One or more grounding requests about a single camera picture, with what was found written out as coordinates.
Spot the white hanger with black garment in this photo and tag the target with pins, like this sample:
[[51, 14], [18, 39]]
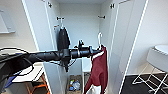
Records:
[[61, 26]]

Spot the red varsity jacket white sleeves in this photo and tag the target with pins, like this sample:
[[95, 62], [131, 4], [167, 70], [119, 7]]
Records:
[[98, 73]]

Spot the white wardrobe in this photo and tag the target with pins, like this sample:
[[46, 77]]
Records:
[[81, 23]]

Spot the round white table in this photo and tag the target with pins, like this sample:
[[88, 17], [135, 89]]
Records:
[[163, 49]]

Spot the white metal drying rack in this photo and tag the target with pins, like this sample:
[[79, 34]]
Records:
[[151, 81]]

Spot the orange and white label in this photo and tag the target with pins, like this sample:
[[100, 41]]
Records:
[[56, 26]]

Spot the orange folding frame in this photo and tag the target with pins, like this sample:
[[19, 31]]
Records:
[[41, 86]]

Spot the grey wall-mounted board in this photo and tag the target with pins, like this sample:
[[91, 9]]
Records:
[[6, 21]]

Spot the flat white board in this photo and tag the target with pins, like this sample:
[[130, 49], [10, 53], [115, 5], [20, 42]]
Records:
[[31, 74]]

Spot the white hanger with red jacket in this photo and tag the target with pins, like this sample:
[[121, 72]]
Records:
[[100, 40]]

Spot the blue plastic object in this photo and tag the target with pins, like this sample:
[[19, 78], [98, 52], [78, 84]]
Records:
[[10, 81]]

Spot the black garment with grey print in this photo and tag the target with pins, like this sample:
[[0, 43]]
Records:
[[63, 40]]

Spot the black wall hook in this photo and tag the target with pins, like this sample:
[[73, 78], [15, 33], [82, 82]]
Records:
[[60, 18], [101, 16]]

